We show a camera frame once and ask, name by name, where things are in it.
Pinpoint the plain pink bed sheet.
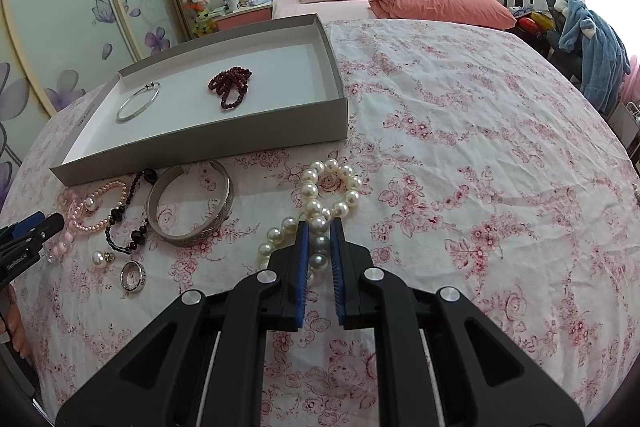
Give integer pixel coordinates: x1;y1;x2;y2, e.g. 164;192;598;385
271;0;376;22

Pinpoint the pink floral bed sheet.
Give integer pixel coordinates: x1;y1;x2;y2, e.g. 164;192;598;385
0;18;640;427

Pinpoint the thin silver bangle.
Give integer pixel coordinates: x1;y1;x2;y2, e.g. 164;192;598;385
116;81;162;124

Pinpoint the pink curtain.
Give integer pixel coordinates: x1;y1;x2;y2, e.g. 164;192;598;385
575;0;640;108

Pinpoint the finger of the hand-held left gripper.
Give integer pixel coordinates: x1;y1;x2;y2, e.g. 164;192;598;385
0;211;66;253

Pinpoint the black bead bracelet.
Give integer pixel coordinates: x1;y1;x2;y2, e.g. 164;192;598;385
104;169;158;255

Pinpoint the white pearl necklace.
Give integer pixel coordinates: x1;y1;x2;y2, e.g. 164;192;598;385
257;159;363;288

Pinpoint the pile of colourful clothes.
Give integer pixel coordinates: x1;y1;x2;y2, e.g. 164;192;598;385
510;4;556;40

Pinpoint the silver ring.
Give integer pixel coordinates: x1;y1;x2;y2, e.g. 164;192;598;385
120;261;149;293

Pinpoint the dark red bead bracelet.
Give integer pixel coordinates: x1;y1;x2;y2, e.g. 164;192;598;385
207;66;253;112

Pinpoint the pink and beige nightstand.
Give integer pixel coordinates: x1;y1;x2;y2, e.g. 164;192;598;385
212;2;273;32

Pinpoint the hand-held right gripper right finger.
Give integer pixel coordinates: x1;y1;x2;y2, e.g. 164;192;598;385
329;217;586;427

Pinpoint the wide silver bangle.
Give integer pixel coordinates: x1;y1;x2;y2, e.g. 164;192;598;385
146;160;234;249

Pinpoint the large pink bead bracelet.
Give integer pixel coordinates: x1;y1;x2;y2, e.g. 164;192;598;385
42;202;81;264

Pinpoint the pink pearl bracelet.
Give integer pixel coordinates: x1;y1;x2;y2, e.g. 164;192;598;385
65;181;130;233

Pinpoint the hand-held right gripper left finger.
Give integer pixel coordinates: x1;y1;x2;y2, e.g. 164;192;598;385
55;219;313;427

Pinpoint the grey cardboard tray box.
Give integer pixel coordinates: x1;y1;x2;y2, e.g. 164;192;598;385
49;13;349;186

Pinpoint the person's left hand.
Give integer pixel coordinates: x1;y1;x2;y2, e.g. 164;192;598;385
0;284;28;360

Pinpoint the blue fleece robe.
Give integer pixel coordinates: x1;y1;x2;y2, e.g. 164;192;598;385
557;0;632;112

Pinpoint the flower print sliding wardrobe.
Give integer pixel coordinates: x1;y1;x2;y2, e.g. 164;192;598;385
0;0;193;208

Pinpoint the folded salmon duvet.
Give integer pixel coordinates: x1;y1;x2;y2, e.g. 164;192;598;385
369;0;517;30

